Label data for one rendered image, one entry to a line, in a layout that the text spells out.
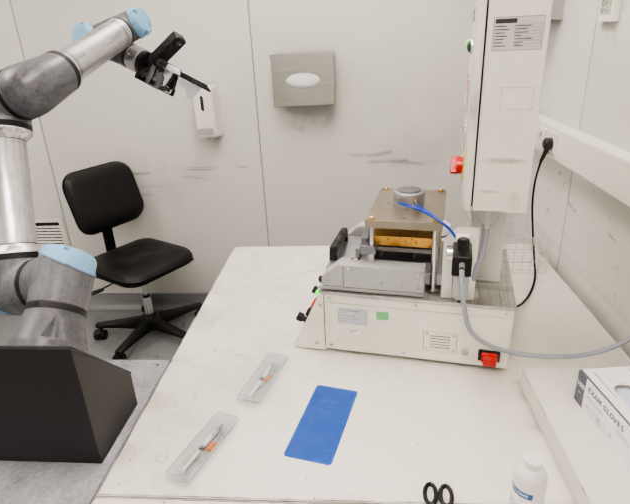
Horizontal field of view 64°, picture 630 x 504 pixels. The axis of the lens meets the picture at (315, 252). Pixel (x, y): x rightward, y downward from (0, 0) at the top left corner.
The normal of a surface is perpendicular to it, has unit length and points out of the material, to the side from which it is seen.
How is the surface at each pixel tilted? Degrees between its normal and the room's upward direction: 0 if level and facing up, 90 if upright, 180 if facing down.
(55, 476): 0
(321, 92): 90
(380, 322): 90
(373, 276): 90
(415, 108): 90
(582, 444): 0
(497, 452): 0
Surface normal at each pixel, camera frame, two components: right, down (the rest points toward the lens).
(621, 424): -1.00, 0.01
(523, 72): -0.26, 0.39
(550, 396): -0.04, -0.92
